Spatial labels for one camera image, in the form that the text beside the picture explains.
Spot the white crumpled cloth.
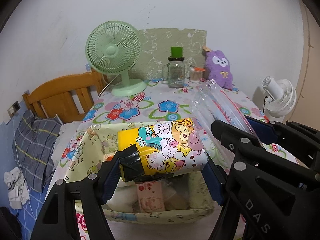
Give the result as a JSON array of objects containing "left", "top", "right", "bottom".
[{"left": 4, "top": 167, "right": 30, "bottom": 209}]

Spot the pink tissue pack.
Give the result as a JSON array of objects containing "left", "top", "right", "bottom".
[{"left": 136, "top": 181, "right": 167, "bottom": 213}]

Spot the green patterned board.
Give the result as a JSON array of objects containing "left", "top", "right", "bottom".
[{"left": 136, "top": 27, "right": 207, "bottom": 80}]

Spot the white standing fan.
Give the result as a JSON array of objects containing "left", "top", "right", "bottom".
[{"left": 261, "top": 76, "right": 297, "bottom": 118}]

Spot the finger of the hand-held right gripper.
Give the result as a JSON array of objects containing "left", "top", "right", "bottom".
[
  {"left": 246, "top": 116, "right": 320, "bottom": 155},
  {"left": 211, "top": 119, "right": 265, "bottom": 160}
]

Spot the purple plush bunny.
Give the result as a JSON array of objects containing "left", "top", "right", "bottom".
[{"left": 202, "top": 45, "right": 235, "bottom": 90}]

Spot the glass jar with green lid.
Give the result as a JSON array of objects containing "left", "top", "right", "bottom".
[{"left": 161, "top": 47, "right": 186, "bottom": 88}]

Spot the toothpick jar with orange lid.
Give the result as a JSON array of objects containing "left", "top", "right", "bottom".
[{"left": 189, "top": 66, "right": 205, "bottom": 83}]

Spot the yellow patterned fabric storage box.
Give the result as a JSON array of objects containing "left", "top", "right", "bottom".
[{"left": 59, "top": 121, "right": 218, "bottom": 227}]

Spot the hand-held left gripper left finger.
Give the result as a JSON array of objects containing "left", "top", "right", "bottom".
[{"left": 31, "top": 151, "right": 120, "bottom": 240}]

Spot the blue bed sheet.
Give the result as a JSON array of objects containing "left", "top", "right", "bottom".
[{"left": 0, "top": 120, "right": 63, "bottom": 240}]

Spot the yellow cartoon tissue pack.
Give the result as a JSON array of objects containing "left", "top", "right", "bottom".
[{"left": 117, "top": 117, "right": 209, "bottom": 183}]

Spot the clear zip bag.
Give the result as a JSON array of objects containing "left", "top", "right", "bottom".
[{"left": 190, "top": 79, "right": 265, "bottom": 170}]

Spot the white tissue pack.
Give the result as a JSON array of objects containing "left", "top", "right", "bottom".
[{"left": 110, "top": 180, "right": 140, "bottom": 213}]

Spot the green desk fan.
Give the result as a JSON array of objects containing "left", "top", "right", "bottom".
[{"left": 85, "top": 21, "right": 147, "bottom": 97}]

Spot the wall outlet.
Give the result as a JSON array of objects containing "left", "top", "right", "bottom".
[{"left": 7, "top": 101, "right": 21, "bottom": 114}]

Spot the grey plaid pillow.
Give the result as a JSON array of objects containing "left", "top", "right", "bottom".
[{"left": 14, "top": 110, "right": 63, "bottom": 193}]

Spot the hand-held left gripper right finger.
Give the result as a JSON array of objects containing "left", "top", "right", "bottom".
[{"left": 202, "top": 156, "right": 242, "bottom": 240}]

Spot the beige door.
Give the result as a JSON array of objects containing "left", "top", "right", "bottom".
[{"left": 299, "top": 2, "right": 320, "bottom": 120}]

